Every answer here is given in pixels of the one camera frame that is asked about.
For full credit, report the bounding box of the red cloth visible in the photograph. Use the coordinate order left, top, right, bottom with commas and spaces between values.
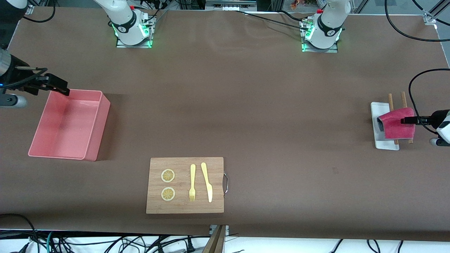
377, 107, 416, 140

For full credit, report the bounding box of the wooden rack rod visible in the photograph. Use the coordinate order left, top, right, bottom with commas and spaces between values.
401, 91, 413, 144
388, 93, 399, 145

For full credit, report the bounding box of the white rack tray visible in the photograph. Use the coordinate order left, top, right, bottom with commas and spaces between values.
371, 102, 400, 151

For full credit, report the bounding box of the pink plastic bin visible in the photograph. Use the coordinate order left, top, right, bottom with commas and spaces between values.
28, 88, 111, 162

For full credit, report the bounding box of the yellow plastic fork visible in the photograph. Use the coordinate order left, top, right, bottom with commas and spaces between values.
189, 164, 196, 202

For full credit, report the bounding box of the yellow plastic knife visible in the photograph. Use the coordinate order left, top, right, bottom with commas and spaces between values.
201, 162, 213, 203

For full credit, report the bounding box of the silver device box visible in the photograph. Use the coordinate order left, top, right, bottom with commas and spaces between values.
206, 0, 257, 11

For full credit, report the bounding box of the wooden beam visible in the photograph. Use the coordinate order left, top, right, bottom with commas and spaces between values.
202, 225, 227, 253

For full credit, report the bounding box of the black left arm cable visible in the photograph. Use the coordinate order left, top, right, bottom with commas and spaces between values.
385, 0, 450, 134

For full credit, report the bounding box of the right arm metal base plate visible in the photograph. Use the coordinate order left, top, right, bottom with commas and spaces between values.
116, 14, 155, 48

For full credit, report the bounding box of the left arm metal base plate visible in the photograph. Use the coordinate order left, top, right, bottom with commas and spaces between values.
302, 19, 339, 53

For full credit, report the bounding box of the thick black looped cable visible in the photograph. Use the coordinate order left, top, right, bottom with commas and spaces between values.
0, 213, 39, 253

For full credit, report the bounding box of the short black table cable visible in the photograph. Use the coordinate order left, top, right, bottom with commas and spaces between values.
279, 10, 306, 22

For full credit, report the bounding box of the long black table cable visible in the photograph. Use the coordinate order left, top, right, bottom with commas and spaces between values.
234, 10, 311, 33

